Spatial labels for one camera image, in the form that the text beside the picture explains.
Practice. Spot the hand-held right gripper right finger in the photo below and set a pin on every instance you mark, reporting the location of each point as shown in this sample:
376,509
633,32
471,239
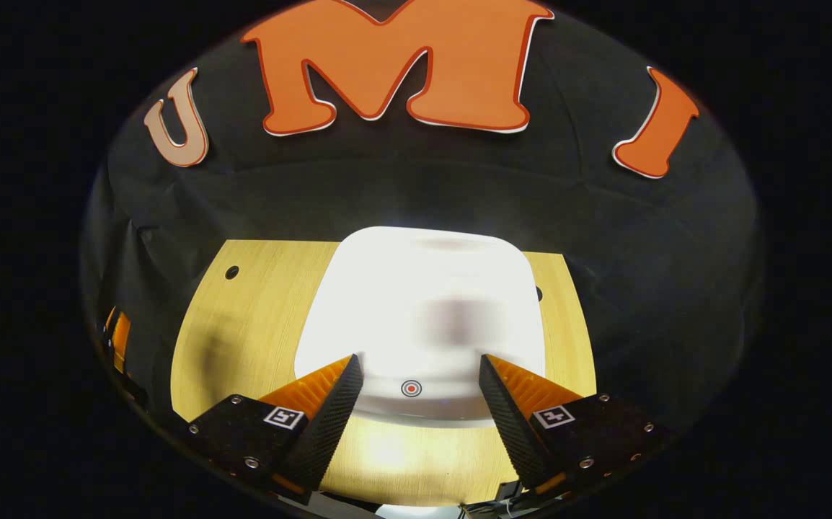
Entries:
510,425

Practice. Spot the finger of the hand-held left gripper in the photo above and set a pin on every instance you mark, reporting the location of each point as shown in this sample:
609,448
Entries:
120,340

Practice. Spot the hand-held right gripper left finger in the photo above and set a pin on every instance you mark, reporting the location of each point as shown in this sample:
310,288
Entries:
329,425

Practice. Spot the white desktop garbage bin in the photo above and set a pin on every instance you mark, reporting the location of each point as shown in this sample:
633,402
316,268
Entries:
401,303

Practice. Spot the wooden desktop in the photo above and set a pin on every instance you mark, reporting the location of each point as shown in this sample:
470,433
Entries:
250,324

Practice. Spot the black backdrop cloth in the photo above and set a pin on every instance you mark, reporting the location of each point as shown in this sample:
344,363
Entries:
639,252

